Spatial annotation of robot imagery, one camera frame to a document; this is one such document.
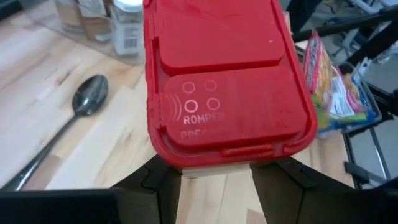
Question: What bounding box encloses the brown lid spice jar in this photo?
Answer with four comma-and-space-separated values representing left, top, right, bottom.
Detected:
54, 0, 113, 43

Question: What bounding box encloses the clear plastic bin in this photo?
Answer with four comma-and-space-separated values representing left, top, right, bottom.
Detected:
21, 0, 146, 66
303, 30, 384, 138

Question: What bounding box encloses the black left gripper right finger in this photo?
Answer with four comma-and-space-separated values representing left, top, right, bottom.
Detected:
250, 157, 398, 224

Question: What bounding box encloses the dark metal spoon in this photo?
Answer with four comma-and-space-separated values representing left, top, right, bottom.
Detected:
0, 73, 109, 191

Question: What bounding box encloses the white lid spice jar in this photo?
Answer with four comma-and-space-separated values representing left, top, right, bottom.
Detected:
110, 0, 146, 58

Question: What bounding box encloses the red lid patterned spice tin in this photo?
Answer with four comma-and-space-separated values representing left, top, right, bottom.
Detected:
142, 0, 318, 179

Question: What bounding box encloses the blue yellow ramen pack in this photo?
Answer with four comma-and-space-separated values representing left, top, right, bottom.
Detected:
317, 102, 379, 135

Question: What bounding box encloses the black aluminium table frame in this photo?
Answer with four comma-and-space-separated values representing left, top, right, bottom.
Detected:
292, 6, 398, 190

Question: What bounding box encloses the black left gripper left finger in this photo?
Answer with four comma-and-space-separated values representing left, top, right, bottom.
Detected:
0, 154, 183, 224

